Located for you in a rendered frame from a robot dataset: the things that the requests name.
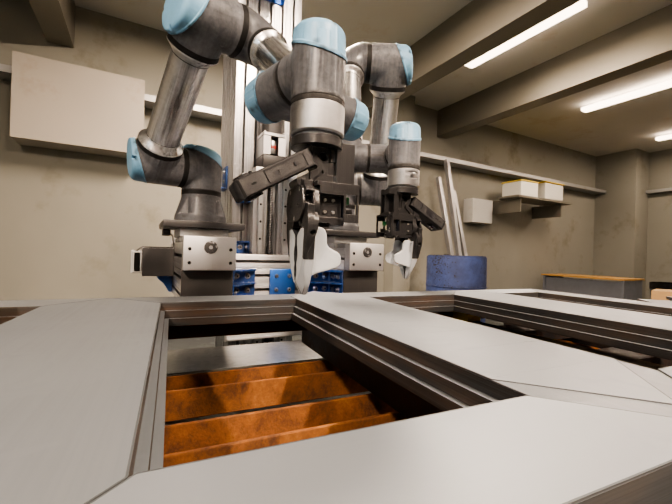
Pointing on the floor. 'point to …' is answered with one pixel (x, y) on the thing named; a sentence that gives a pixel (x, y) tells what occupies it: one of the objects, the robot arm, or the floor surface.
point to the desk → (632, 289)
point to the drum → (456, 272)
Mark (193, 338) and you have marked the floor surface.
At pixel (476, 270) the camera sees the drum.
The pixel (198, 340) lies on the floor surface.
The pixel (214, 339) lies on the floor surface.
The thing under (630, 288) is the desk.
